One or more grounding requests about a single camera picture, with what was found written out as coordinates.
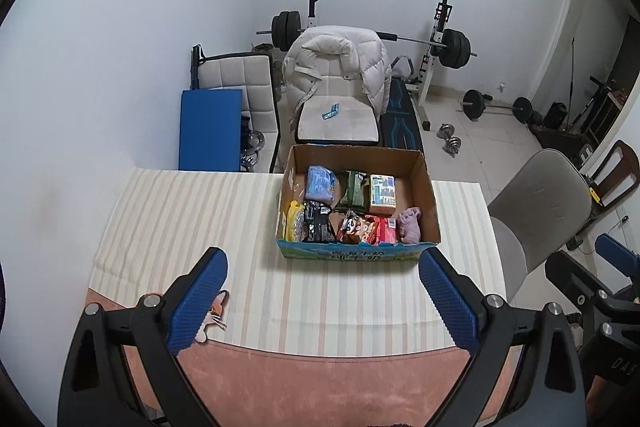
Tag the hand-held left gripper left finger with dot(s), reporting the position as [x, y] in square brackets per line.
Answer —
[195, 302]

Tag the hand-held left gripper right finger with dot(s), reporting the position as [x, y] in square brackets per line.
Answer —
[450, 304]

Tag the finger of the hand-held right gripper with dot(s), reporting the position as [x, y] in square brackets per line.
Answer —
[620, 254]
[575, 279]

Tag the red snack packet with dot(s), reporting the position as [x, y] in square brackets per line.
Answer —
[386, 231]

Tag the orange snack packet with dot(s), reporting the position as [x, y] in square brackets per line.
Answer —
[355, 227]

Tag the yellow mesh scrubber packet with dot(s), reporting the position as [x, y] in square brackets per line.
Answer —
[292, 222]

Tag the white and blue packet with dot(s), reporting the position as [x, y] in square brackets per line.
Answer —
[382, 194]

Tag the printed cardboard box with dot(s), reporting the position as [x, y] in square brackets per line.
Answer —
[415, 177]

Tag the black snack packet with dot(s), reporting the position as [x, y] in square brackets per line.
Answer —
[317, 222]

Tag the green snack packet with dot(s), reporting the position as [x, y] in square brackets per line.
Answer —
[355, 189]

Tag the blue tissue packet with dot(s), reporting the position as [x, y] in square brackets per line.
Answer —
[320, 184]

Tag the person's right forearm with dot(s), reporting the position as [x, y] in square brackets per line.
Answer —
[600, 402]

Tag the small yellow object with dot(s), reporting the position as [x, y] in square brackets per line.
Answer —
[594, 195]

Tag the striped pink-bordered tablecloth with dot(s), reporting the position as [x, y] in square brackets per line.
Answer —
[200, 217]

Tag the dark wooden chair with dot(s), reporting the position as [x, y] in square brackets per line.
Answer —
[625, 167]

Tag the grey shell chair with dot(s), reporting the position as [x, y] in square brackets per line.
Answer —
[545, 192]

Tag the dark wooden bench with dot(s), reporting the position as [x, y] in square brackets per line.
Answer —
[560, 139]

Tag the black bag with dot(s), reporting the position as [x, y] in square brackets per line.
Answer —
[555, 116]

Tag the black metal rack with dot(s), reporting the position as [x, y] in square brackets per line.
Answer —
[597, 102]

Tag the chrome dumbbell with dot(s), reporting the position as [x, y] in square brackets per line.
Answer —
[445, 132]
[452, 147]

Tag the blue foam mat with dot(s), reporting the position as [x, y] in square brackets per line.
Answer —
[210, 132]

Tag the long dark pole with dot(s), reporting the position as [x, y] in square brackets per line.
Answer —
[571, 77]

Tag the black and blue weight bench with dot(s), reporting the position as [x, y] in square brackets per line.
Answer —
[400, 122]

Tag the short floor barbell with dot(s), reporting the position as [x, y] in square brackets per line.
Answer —
[472, 102]

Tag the white padded chair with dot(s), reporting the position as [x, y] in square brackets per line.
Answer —
[345, 127]

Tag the small blue packet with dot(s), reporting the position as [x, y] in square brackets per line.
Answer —
[331, 112]

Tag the white quilted chair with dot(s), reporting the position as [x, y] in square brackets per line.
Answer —
[235, 72]

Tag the black plate barbell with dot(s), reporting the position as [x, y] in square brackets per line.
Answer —
[456, 49]

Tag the white puffer jacket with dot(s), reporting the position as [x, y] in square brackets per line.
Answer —
[340, 52]

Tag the white barbell rack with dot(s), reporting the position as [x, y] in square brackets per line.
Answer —
[440, 14]

